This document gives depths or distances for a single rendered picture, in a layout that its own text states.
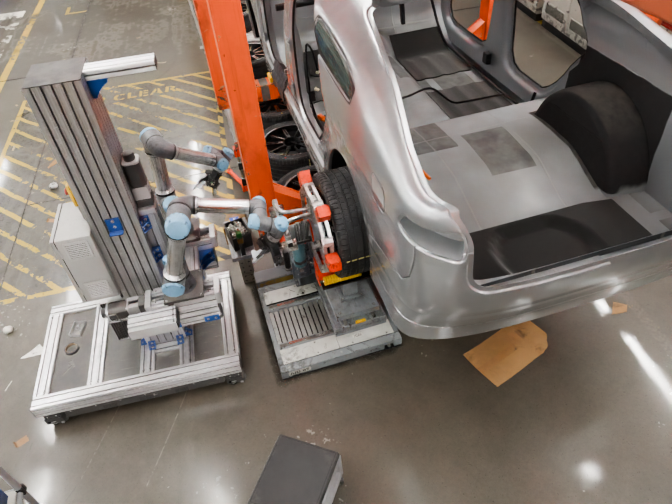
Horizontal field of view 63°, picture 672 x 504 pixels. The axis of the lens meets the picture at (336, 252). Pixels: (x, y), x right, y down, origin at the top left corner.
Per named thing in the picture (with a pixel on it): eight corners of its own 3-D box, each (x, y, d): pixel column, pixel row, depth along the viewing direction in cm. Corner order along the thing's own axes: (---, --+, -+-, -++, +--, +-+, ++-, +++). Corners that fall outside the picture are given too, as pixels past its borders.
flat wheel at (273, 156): (243, 162, 499) (239, 139, 483) (301, 133, 528) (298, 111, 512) (287, 193, 461) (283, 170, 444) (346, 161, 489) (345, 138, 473)
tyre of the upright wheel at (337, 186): (340, 148, 348) (350, 234, 386) (304, 156, 344) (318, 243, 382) (376, 195, 296) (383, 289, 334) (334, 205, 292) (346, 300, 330)
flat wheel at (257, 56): (292, 65, 639) (289, 45, 623) (256, 89, 600) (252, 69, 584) (248, 55, 668) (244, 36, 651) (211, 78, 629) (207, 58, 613)
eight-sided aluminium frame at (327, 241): (338, 288, 336) (332, 220, 299) (328, 291, 335) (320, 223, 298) (314, 233, 375) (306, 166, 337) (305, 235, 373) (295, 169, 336)
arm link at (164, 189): (164, 216, 343) (143, 138, 307) (156, 204, 353) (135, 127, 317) (182, 210, 348) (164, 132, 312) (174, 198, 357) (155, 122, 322)
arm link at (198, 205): (169, 206, 281) (265, 209, 291) (167, 219, 273) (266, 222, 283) (168, 187, 274) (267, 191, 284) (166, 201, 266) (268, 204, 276)
